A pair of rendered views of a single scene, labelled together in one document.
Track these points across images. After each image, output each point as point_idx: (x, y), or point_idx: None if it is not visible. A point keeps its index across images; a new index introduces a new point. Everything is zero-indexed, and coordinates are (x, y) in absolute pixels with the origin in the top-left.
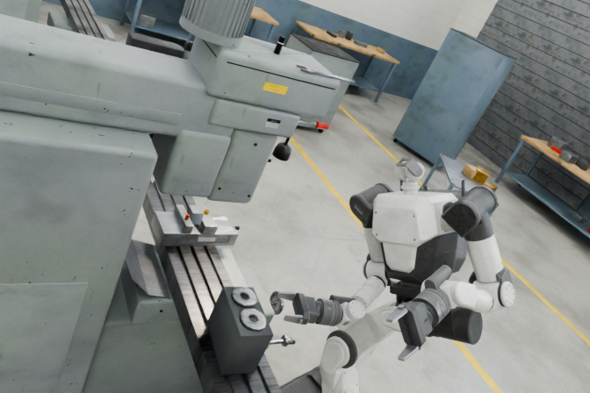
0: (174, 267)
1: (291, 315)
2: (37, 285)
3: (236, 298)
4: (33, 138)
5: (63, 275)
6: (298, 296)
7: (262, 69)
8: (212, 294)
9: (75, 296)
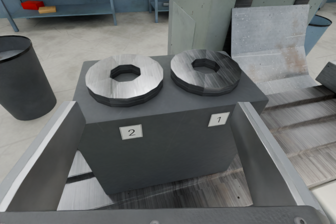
0: (290, 91)
1: (55, 122)
2: (182, 11)
3: (187, 53)
4: None
5: (189, 6)
6: (250, 209)
7: None
8: (276, 135)
9: (190, 34)
